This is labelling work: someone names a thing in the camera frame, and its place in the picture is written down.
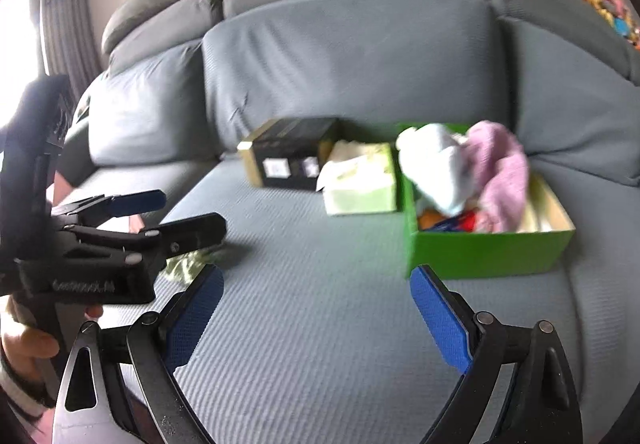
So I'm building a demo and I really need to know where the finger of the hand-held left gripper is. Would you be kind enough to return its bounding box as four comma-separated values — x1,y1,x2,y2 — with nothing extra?
75,213,228,265
50,190,167,225

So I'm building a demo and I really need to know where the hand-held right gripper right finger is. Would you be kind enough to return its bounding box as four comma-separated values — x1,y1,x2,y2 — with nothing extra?
409,264,583,444

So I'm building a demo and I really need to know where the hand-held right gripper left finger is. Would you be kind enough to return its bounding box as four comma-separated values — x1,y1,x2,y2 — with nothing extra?
52,263,226,444

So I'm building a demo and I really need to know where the yellow towel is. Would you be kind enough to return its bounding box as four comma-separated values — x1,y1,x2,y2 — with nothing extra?
160,248,226,285

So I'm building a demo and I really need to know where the green cardboard box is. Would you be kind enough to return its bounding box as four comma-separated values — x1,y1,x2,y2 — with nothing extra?
395,123,576,279

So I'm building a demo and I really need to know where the orange snack packet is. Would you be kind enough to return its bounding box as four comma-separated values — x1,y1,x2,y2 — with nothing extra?
417,209,448,231

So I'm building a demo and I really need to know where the white fluffy towel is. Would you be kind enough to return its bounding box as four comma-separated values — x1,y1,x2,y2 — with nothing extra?
396,124,481,217

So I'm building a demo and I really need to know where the pink towel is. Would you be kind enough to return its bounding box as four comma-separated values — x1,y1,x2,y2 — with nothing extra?
462,120,532,233

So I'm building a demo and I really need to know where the person's left hand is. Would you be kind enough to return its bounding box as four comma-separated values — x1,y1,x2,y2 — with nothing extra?
0,296,105,405

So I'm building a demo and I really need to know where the black cardboard box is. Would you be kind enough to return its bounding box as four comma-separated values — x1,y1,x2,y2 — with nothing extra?
237,117,346,191

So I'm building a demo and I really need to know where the light green tissue pack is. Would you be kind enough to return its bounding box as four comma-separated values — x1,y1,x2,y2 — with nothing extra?
316,140,401,215

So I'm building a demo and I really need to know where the dark grey cushion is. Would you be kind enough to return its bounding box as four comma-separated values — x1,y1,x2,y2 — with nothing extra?
100,0,226,74

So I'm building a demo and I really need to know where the grey curtain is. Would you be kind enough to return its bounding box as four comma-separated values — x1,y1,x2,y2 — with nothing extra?
40,0,101,89

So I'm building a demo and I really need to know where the grey sofa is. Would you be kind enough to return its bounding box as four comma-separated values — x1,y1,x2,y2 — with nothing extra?
50,0,640,444

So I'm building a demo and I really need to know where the pile of colourful plush toys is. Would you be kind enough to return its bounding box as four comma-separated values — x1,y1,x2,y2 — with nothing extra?
580,0,640,49

